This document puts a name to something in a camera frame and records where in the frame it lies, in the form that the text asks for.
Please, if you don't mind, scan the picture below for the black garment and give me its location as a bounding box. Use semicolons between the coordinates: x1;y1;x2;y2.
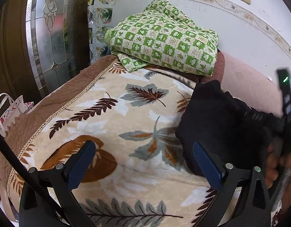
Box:
175;79;286;179

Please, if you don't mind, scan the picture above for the brown quilted bed cover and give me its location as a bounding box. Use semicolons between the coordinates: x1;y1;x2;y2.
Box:
0;54;120;220

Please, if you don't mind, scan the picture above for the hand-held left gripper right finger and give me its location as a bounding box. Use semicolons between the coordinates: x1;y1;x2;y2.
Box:
192;141;272;227

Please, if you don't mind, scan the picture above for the pink headboard cushion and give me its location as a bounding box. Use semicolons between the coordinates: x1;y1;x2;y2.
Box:
195;50;291;121

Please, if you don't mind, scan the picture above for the wooden door with leaded glass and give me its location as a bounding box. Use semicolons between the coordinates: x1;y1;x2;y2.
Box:
0;0;101;106

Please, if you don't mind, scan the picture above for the white paper gift bag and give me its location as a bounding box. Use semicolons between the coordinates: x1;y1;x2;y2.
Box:
0;93;35;138

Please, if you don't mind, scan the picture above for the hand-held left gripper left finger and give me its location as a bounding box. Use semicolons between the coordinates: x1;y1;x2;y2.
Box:
20;140;97;227

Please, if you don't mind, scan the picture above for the green checkered quilt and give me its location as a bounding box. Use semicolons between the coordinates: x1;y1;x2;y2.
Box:
105;0;219;76

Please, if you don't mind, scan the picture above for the leaf print blanket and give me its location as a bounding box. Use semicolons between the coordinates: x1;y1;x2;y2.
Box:
7;60;282;227

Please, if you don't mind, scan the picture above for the teacup wall poster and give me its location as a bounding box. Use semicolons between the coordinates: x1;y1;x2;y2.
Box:
87;0;116;66

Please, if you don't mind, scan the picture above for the person's right hand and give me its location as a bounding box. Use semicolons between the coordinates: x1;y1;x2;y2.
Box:
265;144;291;191

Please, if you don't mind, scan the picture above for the black cable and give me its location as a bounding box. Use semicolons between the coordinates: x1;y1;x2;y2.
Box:
0;128;67;219

